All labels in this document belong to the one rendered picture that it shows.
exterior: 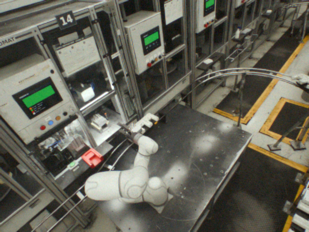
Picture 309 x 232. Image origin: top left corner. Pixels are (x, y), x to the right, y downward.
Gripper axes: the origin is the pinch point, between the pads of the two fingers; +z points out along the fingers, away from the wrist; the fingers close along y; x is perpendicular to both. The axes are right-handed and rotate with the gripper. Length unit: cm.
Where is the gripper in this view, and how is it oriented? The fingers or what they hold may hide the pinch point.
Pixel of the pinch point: (120, 127)
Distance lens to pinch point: 179.6
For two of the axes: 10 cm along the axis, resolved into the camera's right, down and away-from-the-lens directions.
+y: -1.3, -7.4, -6.6
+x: -6.5, 5.6, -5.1
